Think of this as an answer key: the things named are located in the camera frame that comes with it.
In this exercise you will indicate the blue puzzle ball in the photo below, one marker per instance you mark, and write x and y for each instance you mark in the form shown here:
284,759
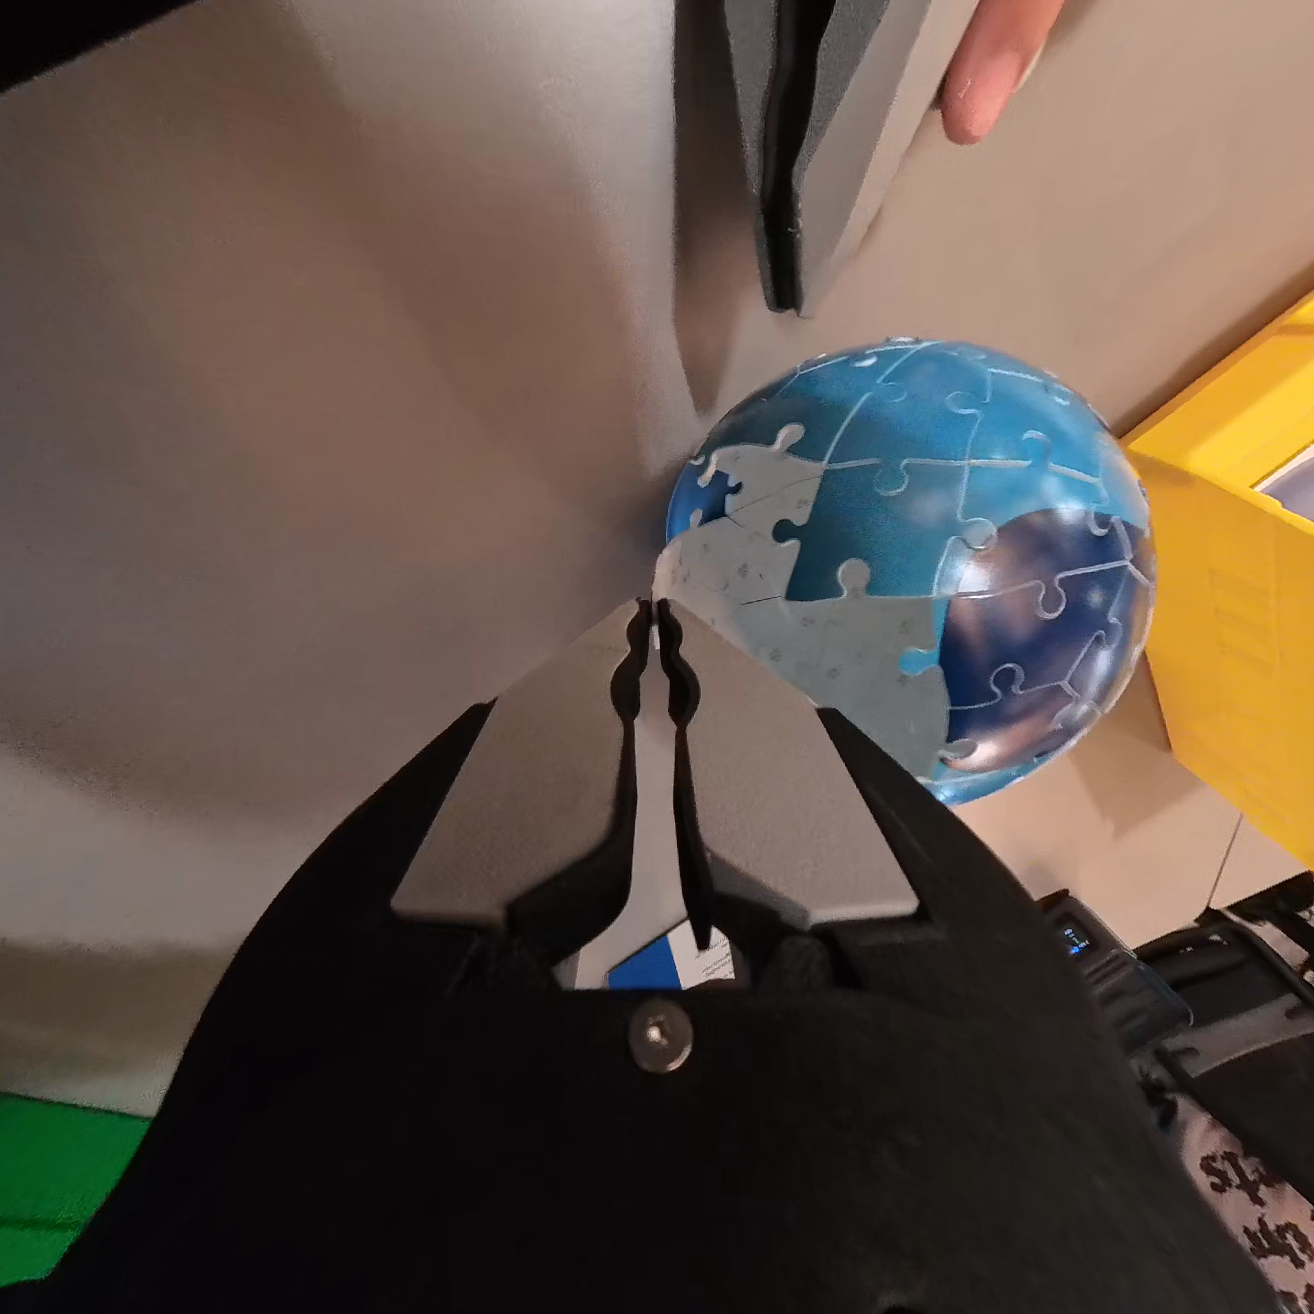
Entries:
924,534

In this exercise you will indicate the dark cloth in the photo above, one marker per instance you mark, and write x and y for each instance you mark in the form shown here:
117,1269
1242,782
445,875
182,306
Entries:
62,31

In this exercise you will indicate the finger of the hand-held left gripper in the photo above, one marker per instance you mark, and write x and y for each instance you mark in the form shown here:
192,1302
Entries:
766,124
883,124

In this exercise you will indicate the white black-printed cloth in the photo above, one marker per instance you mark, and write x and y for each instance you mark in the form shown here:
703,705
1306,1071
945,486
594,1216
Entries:
1253,1201

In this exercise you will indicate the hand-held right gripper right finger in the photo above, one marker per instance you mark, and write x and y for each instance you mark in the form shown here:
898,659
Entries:
781,801

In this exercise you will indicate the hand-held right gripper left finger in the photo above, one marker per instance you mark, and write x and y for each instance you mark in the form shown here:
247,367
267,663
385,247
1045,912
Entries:
534,781

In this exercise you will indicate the yellow cardboard box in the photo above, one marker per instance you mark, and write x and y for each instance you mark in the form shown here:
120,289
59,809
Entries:
1232,616

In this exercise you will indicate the person's left hand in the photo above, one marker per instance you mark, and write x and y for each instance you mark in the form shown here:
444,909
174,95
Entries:
991,72

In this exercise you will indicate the green mat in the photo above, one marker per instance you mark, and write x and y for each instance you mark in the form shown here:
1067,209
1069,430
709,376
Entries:
62,1180

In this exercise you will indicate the blue and white card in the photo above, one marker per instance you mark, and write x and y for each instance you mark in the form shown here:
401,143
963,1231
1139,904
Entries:
657,960

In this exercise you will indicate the black bag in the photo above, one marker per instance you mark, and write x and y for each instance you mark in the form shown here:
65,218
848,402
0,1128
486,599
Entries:
1191,986

